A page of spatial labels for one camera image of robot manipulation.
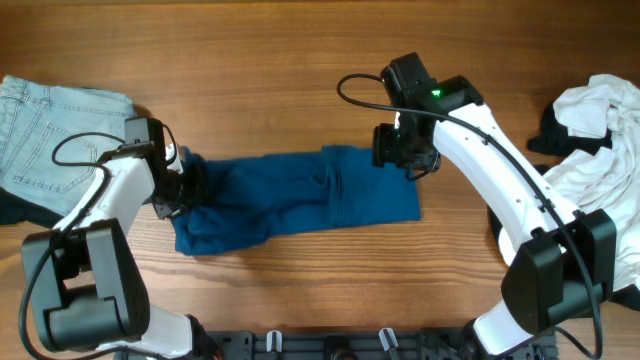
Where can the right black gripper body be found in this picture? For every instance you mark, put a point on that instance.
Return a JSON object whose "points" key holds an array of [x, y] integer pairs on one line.
{"points": [[397, 145]]}

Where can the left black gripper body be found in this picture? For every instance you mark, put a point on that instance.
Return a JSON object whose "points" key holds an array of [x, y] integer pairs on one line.
{"points": [[180, 192]]}

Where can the blue t-shirt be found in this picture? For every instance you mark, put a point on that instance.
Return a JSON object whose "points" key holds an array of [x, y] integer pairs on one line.
{"points": [[250, 200]]}

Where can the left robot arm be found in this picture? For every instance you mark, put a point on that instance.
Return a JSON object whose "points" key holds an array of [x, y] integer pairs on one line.
{"points": [[84, 291]]}

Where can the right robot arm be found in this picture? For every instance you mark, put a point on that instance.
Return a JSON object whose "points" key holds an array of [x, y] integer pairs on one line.
{"points": [[564, 261]]}

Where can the folded light denim shorts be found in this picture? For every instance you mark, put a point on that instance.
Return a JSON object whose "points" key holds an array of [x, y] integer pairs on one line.
{"points": [[44, 124]]}

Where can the black garment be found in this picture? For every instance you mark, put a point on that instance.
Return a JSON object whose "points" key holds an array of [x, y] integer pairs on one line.
{"points": [[554, 139]]}

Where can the dark garment under shorts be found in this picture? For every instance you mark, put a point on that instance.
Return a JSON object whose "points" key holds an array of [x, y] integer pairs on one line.
{"points": [[15, 210]]}

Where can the white garment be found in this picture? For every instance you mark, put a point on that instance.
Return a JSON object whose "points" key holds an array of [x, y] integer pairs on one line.
{"points": [[608, 180]]}

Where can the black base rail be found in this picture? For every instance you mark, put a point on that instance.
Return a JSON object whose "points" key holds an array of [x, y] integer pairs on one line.
{"points": [[429, 344]]}

